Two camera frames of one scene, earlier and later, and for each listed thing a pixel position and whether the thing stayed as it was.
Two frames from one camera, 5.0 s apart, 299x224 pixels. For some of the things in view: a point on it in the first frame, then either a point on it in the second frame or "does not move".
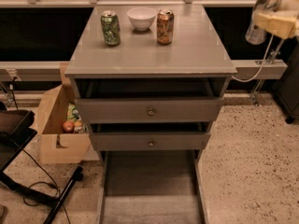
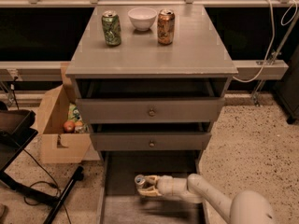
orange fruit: x=78 y=123 does not move
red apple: x=68 y=127 does not move
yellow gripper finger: x=275 y=25 → x=150 y=191
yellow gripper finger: x=290 y=5 → x=152 y=178
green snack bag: x=73 y=114 does not move
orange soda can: x=165 y=23 does not move
